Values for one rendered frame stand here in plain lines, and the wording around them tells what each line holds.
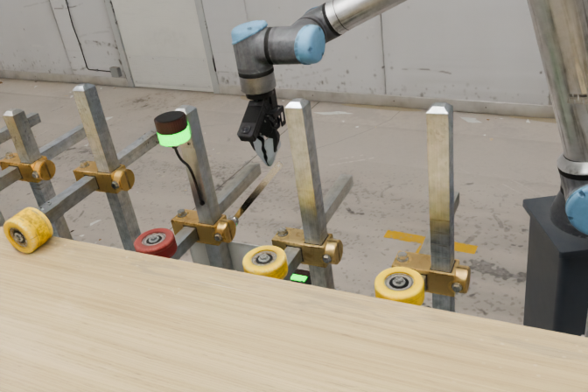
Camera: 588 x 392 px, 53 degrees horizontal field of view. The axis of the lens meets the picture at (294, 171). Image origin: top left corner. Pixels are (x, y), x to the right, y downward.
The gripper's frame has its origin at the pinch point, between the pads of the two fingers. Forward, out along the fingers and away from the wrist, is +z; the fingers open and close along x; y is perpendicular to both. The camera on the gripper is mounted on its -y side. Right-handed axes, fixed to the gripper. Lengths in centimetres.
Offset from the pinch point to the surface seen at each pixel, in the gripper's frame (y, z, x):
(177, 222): -36.3, -4.1, 3.1
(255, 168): -8.9, -3.3, -1.6
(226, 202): -23.7, -2.2, -1.6
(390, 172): 143, 83, 14
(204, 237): -36.3, -1.2, -3.3
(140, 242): -49, -8, 2
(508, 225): 107, 83, -50
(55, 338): -75, -7, -1
